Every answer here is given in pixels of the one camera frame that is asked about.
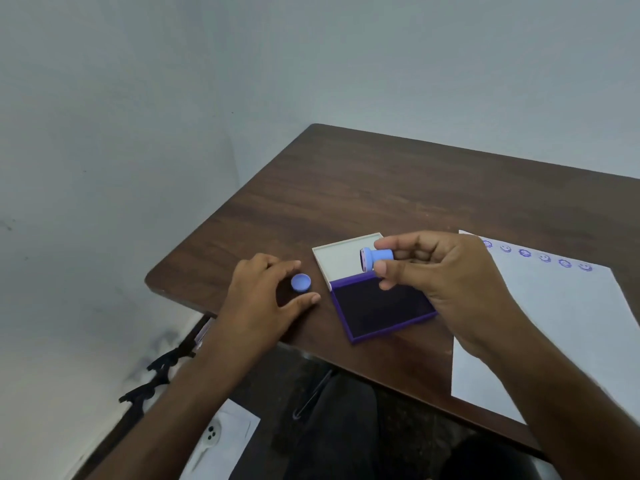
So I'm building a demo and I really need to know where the person's left leg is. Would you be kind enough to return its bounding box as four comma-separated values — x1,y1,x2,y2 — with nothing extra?
284,372,383,480

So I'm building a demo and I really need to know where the person's right forearm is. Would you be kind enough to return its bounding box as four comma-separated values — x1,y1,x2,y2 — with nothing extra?
481,315,640,480

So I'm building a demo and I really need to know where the white phone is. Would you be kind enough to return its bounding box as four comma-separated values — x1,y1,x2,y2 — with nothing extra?
195,424,224,470

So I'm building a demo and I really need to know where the purple ink pad case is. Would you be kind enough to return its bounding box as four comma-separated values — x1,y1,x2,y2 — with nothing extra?
312,233,439,345

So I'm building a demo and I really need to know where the person's leg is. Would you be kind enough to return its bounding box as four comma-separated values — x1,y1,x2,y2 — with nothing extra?
284,372,383,480
439,435,547,480

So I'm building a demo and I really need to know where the blue round stamp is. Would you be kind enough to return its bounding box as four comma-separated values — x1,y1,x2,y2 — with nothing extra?
359,247,395,273

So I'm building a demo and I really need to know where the person's left forearm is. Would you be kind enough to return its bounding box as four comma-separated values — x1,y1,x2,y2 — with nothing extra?
86,335,267,480

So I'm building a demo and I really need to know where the person's right hand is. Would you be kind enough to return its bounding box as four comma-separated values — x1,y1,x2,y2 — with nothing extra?
373,231,532,364

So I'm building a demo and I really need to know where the white stamped paper sheet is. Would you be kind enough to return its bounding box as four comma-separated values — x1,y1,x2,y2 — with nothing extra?
451,230,640,426

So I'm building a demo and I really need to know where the person's right leg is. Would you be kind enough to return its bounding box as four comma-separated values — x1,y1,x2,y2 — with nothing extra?
439,435,547,480

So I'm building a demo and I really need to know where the person's left hand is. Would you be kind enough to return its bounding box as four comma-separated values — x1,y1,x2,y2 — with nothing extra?
214,253,322,356

